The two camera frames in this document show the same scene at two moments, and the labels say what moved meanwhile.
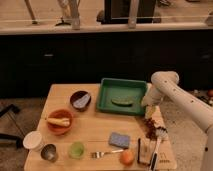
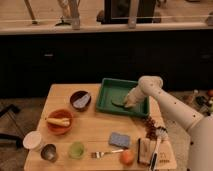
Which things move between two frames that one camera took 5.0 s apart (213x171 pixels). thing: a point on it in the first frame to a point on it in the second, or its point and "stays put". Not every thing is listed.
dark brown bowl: (80, 100) stays put
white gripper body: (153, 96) to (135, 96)
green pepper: (123, 102) stays put
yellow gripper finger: (149, 111) to (129, 103)
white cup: (33, 140) stays put
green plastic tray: (121, 96) stays put
